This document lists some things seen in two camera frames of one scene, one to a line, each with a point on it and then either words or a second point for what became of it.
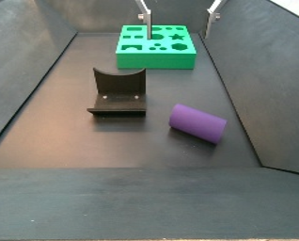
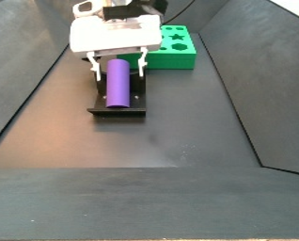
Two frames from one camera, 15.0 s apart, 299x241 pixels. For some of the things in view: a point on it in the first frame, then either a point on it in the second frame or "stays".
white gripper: [146, 17] -> [117, 27]
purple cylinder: [200, 122] -> [118, 84]
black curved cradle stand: [121, 94] stays
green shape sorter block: [156, 47] stays
